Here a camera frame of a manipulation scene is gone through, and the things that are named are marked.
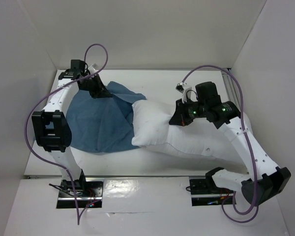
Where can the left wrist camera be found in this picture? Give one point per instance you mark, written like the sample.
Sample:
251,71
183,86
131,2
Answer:
93,68

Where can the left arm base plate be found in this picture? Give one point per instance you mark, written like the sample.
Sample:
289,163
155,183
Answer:
91,196

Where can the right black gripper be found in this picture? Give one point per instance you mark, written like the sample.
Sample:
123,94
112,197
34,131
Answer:
180,114

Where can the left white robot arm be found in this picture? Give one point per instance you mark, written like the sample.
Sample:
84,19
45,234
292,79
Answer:
51,129

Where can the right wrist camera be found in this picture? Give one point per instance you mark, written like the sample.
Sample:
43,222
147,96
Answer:
184,89

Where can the aluminium rail frame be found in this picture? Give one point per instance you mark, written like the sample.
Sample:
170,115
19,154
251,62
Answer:
231,89

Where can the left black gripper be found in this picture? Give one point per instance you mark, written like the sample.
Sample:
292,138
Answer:
100,91

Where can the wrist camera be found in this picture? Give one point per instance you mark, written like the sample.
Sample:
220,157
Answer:
93,68
184,89

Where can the blue pillowcase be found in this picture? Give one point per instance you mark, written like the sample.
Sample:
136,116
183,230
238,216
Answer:
103,125

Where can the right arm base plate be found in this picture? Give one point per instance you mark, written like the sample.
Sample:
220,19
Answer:
203,194

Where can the white pillow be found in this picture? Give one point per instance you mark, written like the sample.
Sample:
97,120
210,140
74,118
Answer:
200,139

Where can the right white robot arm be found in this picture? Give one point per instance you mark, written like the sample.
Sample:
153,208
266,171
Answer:
265,179

